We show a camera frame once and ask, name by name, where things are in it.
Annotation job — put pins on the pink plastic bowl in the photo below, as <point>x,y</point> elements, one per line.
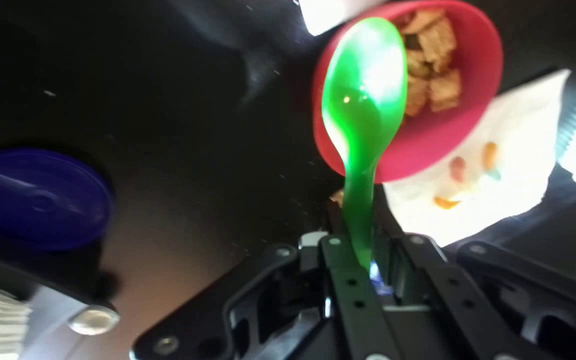
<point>434,140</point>

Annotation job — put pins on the loose cereal piece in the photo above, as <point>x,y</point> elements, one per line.
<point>337,196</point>

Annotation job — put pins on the brown cereal squares heap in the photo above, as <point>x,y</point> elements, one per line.
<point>434,47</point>

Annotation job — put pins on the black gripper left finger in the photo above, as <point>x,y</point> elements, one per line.
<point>349,293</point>

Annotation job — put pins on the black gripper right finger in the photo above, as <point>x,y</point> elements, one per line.
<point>450,286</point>

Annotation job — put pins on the dark blue round lid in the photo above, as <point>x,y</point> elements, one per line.
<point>35,201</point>

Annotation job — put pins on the green plastic spoon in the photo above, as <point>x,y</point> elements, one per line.
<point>360,101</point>

